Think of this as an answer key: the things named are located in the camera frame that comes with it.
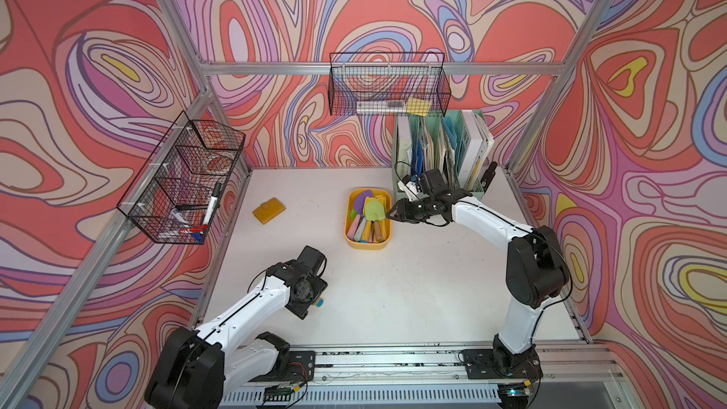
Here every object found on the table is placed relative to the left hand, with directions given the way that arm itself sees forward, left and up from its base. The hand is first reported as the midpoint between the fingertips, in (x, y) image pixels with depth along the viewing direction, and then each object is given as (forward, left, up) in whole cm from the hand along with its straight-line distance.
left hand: (322, 295), depth 84 cm
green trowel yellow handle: (-3, 0, +2) cm, 3 cm away
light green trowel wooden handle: (+29, -16, +3) cm, 34 cm away
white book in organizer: (+44, -51, +21) cm, 70 cm away
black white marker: (+12, +25, +29) cm, 40 cm away
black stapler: (+52, -65, -1) cm, 84 cm away
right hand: (+20, -22, +10) cm, 31 cm away
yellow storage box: (+23, -14, +3) cm, 27 cm away
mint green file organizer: (+43, -35, +24) cm, 60 cm away
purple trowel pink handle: (+33, -11, +2) cm, 34 cm away
